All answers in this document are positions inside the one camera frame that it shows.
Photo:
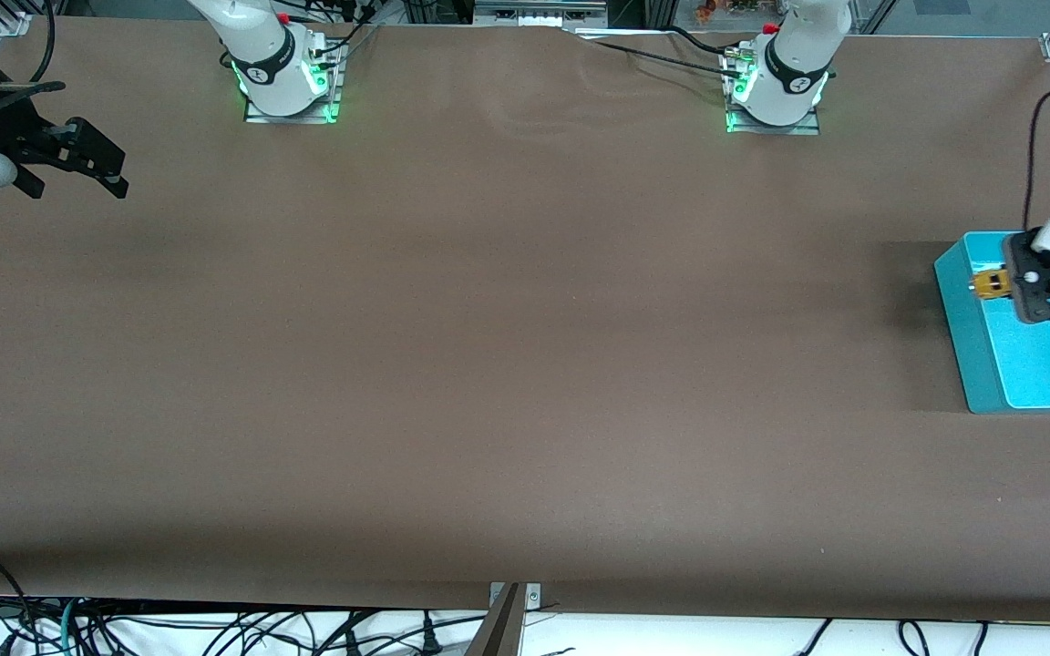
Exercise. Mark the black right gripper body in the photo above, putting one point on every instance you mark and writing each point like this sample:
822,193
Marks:
7,128

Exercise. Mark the yellow beetle toy car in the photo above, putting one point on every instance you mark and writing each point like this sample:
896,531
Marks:
988,284

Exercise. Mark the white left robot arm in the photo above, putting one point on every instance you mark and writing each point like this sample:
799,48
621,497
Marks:
789,73

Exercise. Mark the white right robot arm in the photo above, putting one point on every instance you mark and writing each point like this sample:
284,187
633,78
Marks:
270,64

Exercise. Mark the teal plastic bin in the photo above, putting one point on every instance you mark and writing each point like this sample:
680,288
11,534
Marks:
1026,364

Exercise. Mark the grey power strip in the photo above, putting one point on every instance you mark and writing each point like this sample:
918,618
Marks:
539,11

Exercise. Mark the dark support beam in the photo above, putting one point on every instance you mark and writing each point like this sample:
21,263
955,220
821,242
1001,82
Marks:
499,629

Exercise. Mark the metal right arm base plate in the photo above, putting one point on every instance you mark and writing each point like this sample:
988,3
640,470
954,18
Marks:
293,111

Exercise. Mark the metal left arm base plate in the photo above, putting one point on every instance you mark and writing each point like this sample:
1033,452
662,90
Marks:
776,128

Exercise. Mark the metal table edge bracket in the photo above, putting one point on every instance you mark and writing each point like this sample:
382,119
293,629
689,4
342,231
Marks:
534,597

